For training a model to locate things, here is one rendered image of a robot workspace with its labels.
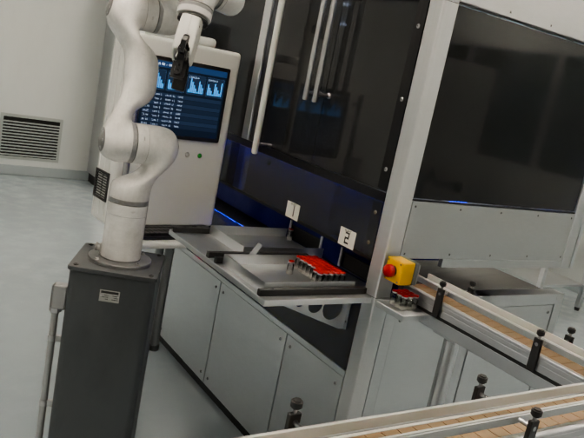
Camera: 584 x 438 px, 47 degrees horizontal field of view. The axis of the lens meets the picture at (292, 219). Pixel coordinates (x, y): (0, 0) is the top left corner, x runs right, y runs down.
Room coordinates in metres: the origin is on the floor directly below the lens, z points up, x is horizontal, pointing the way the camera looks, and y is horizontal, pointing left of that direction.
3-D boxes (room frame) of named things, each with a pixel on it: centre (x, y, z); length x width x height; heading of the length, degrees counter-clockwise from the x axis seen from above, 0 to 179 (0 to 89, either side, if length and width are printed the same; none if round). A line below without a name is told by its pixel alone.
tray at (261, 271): (2.08, -0.02, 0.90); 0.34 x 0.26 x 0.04; 125
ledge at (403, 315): (2.02, -0.40, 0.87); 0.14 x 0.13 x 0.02; 125
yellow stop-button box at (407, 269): (2.01, -0.36, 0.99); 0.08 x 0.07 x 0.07; 125
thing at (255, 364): (3.17, -0.12, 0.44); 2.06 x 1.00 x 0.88; 35
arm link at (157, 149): (2.01, 0.47, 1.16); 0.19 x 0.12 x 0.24; 121
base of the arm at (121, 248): (1.99, 0.49, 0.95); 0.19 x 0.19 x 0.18
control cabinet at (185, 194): (2.77, 0.58, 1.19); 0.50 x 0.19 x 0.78; 132
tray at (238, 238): (2.43, 0.08, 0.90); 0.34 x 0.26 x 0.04; 125
